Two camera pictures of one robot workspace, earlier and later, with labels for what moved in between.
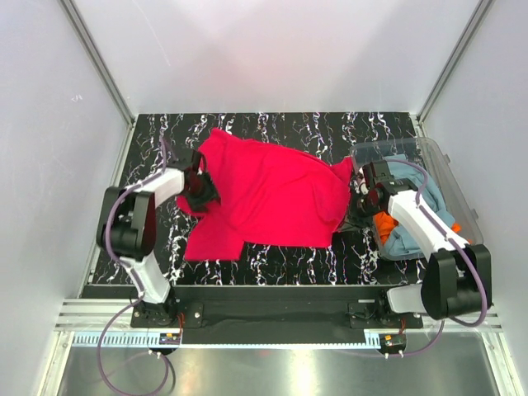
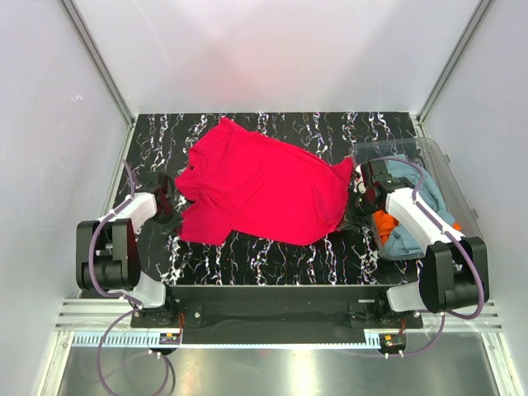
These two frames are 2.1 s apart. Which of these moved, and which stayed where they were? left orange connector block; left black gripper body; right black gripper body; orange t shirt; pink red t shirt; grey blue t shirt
Moved: left black gripper body; pink red t shirt
Stayed: left orange connector block; right black gripper body; orange t shirt; grey blue t shirt
